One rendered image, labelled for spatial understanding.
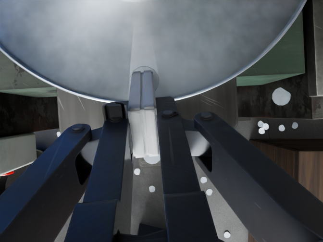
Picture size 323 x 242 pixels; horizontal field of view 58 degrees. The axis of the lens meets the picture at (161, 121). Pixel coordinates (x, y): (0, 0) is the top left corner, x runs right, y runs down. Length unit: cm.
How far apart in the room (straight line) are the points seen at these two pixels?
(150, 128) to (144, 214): 92
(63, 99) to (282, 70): 27
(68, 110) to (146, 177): 81
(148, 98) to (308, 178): 63
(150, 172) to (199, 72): 82
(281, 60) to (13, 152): 39
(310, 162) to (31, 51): 64
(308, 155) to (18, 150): 60
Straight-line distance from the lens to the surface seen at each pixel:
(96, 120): 23
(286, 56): 40
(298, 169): 74
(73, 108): 23
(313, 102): 44
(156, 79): 23
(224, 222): 110
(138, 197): 105
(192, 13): 24
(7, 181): 115
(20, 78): 40
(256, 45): 24
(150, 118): 15
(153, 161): 36
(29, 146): 52
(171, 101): 17
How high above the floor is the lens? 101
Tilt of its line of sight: 88 degrees down
